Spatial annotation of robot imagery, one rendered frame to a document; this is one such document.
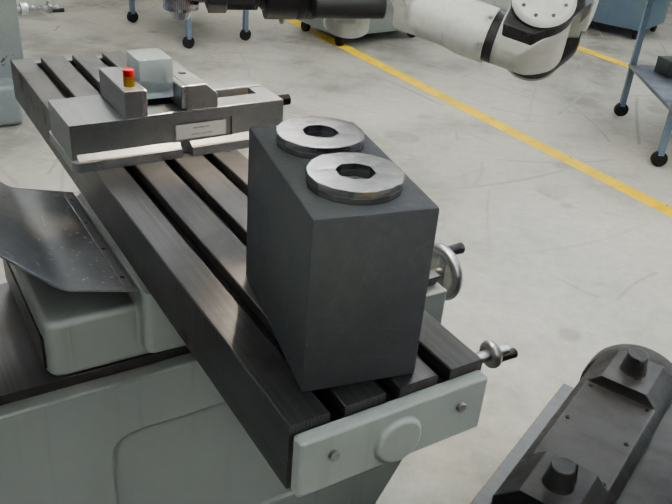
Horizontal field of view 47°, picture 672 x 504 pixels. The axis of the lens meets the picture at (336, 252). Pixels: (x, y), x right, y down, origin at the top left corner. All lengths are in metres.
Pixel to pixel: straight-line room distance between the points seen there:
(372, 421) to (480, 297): 2.05
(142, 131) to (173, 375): 0.37
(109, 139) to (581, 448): 0.87
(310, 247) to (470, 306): 2.07
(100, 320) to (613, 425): 0.84
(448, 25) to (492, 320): 1.73
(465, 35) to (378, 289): 0.44
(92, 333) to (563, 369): 1.73
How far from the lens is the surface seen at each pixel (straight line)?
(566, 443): 1.33
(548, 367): 2.51
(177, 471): 1.29
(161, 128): 1.22
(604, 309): 2.88
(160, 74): 1.22
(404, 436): 0.78
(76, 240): 1.14
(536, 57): 1.05
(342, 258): 0.67
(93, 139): 1.19
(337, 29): 1.12
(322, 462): 0.75
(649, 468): 1.38
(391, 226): 0.68
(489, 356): 1.55
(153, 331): 1.07
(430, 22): 1.05
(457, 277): 1.52
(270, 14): 1.08
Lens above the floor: 1.44
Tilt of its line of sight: 30 degrees down
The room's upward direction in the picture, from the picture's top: 5 degrees clockwise
